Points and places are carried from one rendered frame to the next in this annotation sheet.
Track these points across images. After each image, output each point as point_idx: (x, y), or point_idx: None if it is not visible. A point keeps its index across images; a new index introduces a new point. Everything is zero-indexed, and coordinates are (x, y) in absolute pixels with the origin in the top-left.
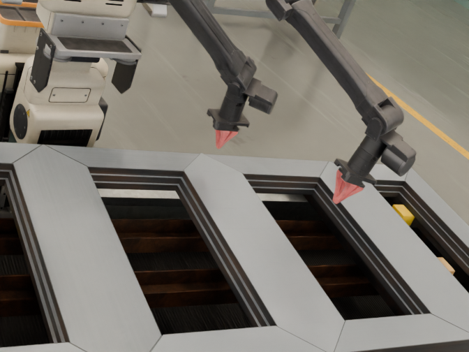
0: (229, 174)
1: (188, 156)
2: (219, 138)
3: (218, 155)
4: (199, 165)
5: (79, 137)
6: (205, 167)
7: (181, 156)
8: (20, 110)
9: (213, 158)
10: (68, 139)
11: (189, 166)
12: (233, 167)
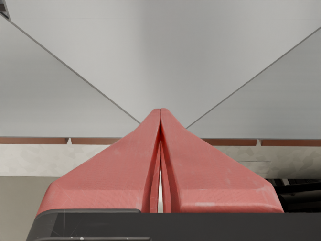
0: (85, 1)
1: (234, 117)
2: (159, 171)
3: (97, 134)
4: (219, 65)
5: (298, 212)
6: (197, 46)
7: (266, 119)
8: None
9: (126, 116)
10: (315, 209)
11: (276, 51)
12: (47, 57)
